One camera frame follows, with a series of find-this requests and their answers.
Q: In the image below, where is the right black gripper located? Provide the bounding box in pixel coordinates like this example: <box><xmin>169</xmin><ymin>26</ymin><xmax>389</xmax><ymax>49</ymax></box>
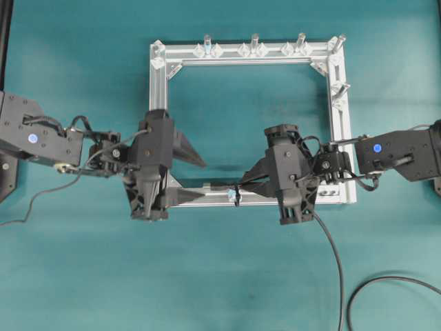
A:
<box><xmin>240</xmin><ymin>124</ymin><xmax>317</xmax><ymax>225</ymax></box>

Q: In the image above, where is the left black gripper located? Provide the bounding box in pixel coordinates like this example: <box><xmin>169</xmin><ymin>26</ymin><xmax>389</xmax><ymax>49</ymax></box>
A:
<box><xmin>123</xmin><ymin>110</ymin><xmax>207</xmax><ymax>221</ymax></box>

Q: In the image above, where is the black USB cable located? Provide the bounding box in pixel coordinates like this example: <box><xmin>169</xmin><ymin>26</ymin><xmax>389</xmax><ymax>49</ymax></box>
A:
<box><xmin>206</xmin><ymin>177</ymin><xmax>441</xmax><ymax>331</ymax></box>

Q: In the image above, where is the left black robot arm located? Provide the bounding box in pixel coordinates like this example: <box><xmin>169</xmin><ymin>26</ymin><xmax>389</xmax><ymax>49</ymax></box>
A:
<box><xmin>1</xmin><ymin>92</ymin><xmax>205</xmax><ymax>221</ymax></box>

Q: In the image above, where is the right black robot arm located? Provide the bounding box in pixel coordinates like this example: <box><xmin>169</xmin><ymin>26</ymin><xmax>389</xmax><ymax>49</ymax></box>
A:
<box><xmin>238</xmin><ymin>121</ymin><xmax>440</xmax><ymax>225</ymax></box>

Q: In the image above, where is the clear side peg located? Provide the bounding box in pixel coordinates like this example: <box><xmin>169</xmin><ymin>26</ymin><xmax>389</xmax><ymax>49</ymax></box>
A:
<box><xmin>331</xmin><ymin>81</ymin><xmax>351</xmax><ymax>99</ymax></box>

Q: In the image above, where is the black string loop with tape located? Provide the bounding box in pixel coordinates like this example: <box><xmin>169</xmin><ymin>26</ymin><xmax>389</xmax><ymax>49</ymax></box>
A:
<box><xmin>227</xmin><ymin>184</ymin><xmax>243</xmax><ymax>208</ymax></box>

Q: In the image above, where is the grey left camera cable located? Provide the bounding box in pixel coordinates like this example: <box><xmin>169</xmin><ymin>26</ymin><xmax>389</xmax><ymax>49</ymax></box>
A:
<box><xmin>0</xmin><ymin>129</ymin><xmax>152</xmax><ymax>227</ymax></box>

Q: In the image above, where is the silver aluminium extrusion frame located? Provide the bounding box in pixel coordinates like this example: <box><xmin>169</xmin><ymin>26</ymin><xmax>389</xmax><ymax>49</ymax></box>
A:
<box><xmin>149</xmin><ymin>38</ymin><xmax>357</xmax><ymax>208</ymax></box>

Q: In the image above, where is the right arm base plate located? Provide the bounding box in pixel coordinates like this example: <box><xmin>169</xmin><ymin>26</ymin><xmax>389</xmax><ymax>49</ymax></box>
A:
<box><xmin>431</xmin><ymin>177</ymin><xmax>441</xmax><ymax>197</ymax></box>

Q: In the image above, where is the black vertical rail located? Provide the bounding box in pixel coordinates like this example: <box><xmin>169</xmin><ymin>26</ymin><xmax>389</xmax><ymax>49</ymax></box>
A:
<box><xmin>0</xmin><ymin>0</ymin><xmax>14</xmax><ymax>91</ymax></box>

